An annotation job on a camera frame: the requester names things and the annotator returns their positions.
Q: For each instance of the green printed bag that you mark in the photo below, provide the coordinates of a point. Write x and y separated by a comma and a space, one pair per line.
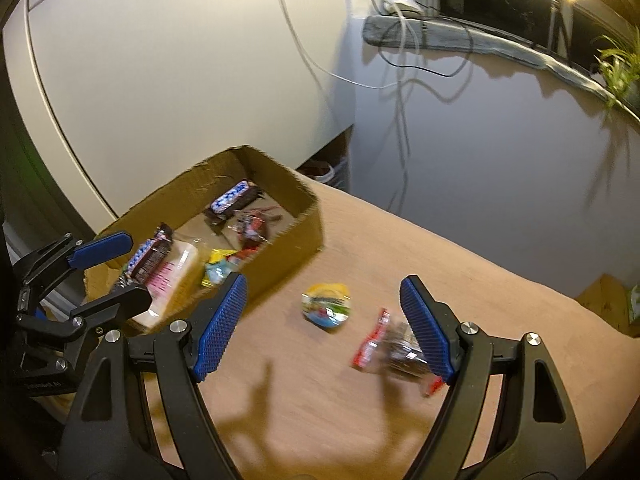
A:
635, 305

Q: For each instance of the closed brown cardboard box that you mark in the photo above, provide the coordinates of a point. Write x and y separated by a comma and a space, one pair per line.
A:
600, 300

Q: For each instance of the clear red candy packet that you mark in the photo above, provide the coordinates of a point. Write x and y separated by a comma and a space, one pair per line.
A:
380, 345
250, 227

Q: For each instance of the black tripod stand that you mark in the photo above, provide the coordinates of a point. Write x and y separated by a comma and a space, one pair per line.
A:
555, 25

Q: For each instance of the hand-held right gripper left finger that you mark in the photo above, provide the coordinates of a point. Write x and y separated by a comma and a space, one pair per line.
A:
222, 327

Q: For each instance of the blue white chocolate bar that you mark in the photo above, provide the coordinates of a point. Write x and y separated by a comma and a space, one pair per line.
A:
232, 200
147, 257

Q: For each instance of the pink wafer packet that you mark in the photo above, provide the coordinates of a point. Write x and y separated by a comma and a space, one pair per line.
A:
175, 280

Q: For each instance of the small yellow snack packet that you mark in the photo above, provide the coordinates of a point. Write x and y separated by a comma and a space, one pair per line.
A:
217, 267

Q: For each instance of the green potted plant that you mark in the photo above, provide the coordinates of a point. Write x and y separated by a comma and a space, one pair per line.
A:
617, 70

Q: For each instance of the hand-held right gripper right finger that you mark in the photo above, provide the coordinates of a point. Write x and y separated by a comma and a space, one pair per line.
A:
425, 325

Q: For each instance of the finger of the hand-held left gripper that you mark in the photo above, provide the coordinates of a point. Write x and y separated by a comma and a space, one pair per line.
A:
100, 250
120, 302

